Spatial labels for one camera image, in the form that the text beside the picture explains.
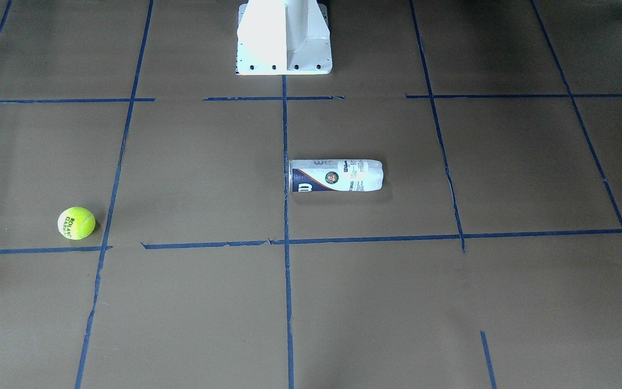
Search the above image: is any Wilson tennis ball can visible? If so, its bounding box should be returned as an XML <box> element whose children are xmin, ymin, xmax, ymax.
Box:
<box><xmin>287</xmin><ymin>158</ymin><xmax>383</xmax><ymax>192</ymax></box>

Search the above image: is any Roland Garros yellow tennis ball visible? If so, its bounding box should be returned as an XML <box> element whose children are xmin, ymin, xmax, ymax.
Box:
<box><xmin>57</xmin><ymin>206</ymin><xmax>96</xmax><ymax>240</ymax></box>

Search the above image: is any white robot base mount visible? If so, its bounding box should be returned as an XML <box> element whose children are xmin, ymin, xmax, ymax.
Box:
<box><xmin>235</xmin><ymin>1</ymin><xmax>333</xmax><ymax>76</ymax></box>

